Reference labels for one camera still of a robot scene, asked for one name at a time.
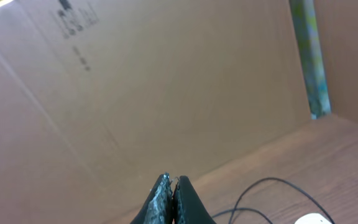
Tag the brown cardboard side panel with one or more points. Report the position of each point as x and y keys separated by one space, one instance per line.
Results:
x=338 y=33

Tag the white power strip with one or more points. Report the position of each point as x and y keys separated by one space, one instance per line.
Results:
x=312 y=218

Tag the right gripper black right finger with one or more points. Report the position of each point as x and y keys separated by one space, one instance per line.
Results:
x=187 y=206

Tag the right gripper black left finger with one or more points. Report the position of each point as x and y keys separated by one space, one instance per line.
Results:
x=157 y=209

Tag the brown cardboard backdrop panel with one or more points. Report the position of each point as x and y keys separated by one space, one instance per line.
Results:
x=98 y=98

